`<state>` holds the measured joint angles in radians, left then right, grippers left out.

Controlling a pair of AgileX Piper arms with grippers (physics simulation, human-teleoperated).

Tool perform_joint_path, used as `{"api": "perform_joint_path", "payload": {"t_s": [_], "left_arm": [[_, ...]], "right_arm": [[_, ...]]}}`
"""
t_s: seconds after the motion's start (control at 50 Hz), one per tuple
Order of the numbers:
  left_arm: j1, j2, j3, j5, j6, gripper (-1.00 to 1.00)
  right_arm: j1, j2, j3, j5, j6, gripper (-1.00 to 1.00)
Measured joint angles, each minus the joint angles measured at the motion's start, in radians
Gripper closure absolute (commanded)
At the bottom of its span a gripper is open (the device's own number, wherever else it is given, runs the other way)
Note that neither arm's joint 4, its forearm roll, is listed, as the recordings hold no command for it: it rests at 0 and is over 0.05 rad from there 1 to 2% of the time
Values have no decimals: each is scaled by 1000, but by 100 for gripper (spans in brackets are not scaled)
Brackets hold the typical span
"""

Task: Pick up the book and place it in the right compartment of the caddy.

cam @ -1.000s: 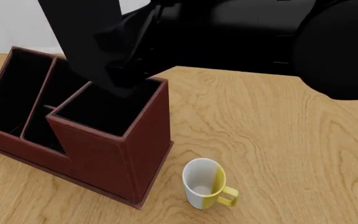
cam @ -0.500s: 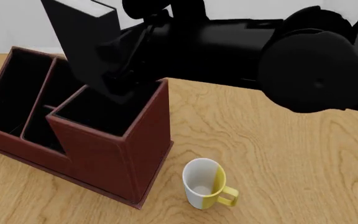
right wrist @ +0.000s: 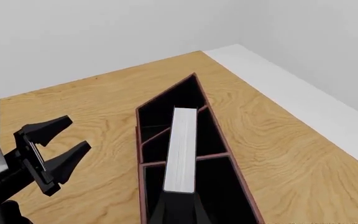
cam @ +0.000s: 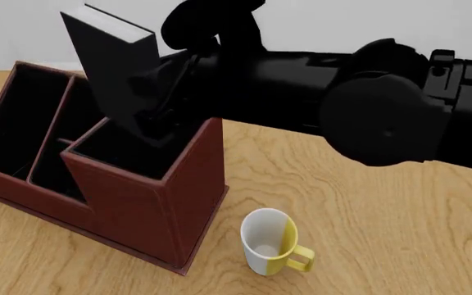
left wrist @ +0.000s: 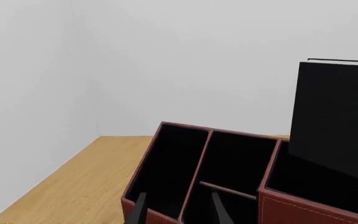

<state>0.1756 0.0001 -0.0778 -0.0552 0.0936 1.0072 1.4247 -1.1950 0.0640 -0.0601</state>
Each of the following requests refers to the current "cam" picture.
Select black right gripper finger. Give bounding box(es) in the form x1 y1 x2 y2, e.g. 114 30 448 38
136 114 180 149
128 61 180 93

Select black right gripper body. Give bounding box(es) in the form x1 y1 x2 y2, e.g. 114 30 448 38
150 50 223 130

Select dark hardcover book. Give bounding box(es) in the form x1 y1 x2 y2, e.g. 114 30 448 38
59 2 160 138

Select red-brown desk caddy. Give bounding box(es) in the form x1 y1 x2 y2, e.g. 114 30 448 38
0 60 230 275

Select white and yellow mug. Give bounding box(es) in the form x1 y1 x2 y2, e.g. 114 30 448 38
240 207 316 277

